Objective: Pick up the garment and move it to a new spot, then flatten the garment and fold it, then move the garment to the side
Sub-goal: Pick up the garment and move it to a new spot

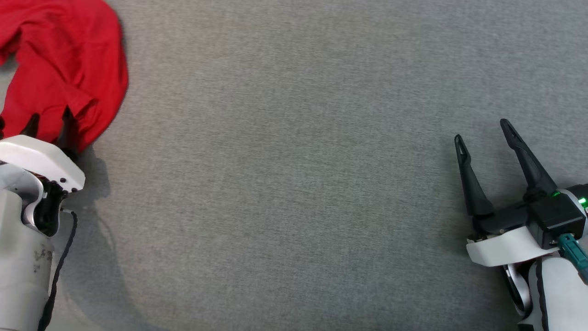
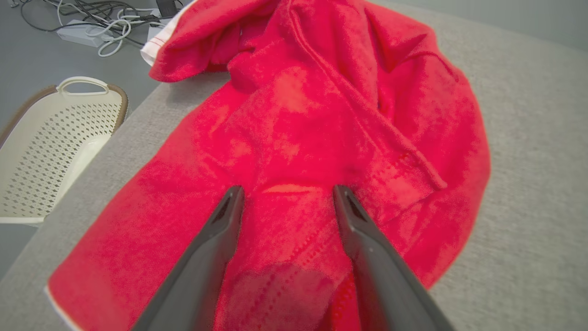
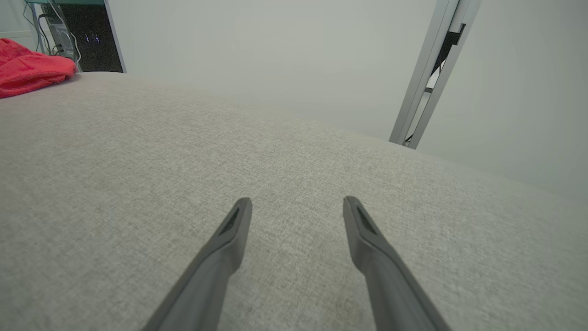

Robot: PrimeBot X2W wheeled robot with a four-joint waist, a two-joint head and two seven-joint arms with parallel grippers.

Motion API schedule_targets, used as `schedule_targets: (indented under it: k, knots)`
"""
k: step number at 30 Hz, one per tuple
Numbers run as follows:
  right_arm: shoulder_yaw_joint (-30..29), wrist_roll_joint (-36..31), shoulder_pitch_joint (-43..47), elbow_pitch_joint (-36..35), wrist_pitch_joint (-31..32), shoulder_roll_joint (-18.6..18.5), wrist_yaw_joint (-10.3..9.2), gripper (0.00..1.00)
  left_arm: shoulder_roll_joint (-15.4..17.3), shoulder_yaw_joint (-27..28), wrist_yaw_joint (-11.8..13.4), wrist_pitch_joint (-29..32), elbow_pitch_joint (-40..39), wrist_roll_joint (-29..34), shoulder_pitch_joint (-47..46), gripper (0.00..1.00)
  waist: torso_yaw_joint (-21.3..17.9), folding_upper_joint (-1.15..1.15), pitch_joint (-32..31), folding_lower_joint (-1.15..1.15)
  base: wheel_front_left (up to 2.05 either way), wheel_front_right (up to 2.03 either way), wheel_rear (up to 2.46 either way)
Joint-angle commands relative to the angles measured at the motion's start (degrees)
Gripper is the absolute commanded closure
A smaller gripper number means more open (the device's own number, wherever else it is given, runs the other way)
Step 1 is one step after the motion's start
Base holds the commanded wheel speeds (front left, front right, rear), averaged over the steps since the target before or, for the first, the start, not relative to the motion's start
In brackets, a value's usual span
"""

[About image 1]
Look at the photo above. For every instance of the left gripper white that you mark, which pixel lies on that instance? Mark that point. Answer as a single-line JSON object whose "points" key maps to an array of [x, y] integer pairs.
{"points": [[41, 156]]}

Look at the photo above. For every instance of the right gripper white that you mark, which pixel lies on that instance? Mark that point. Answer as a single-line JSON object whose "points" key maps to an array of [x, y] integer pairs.
{"points": [[505, 246]]}

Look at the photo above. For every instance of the plain red garment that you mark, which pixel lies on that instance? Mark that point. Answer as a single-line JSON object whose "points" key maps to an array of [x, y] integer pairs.
{"points": [[59, 46]]}

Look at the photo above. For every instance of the grey fabric sofa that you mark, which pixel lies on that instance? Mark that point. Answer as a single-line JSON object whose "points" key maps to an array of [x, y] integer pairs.
{"points": [[298, 184]]}

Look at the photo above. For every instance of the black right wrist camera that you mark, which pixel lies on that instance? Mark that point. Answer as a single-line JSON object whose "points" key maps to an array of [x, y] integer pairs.
{"points": [[556, 218]]}

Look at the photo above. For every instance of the teal right camera connector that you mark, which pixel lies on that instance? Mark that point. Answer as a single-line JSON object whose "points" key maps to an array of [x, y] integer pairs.
{"points": [[574, 253]]}

